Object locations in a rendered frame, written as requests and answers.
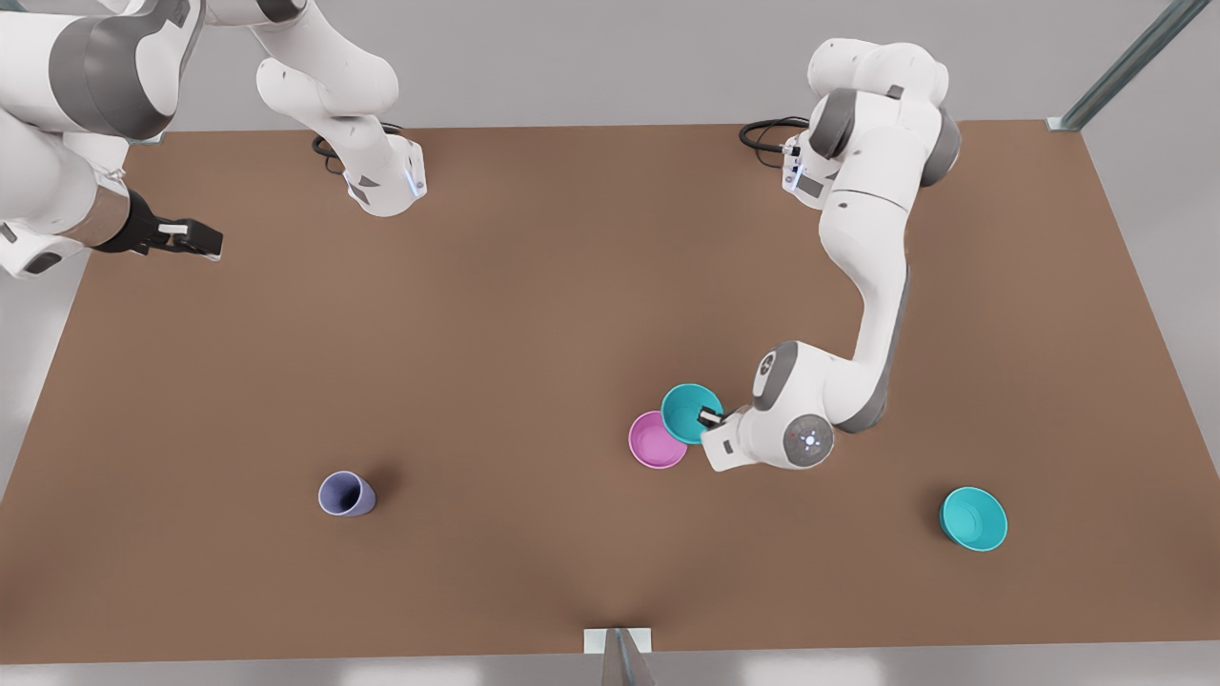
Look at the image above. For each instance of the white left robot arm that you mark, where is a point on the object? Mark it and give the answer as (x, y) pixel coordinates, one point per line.
(872, 238)

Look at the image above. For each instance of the teal bowl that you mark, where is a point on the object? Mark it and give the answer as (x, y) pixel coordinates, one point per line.
(681, 410)
(972, 520)

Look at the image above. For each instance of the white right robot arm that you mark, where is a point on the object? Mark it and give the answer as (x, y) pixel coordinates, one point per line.
(57, 181)

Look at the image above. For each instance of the purple cup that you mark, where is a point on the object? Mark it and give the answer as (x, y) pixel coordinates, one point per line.
(343, 495)

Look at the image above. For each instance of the silver frame post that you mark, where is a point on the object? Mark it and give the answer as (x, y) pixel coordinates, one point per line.
(620, 653)
(1125, 65)

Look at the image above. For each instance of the pink bowl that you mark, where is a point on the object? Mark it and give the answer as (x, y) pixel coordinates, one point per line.
(654, 444)

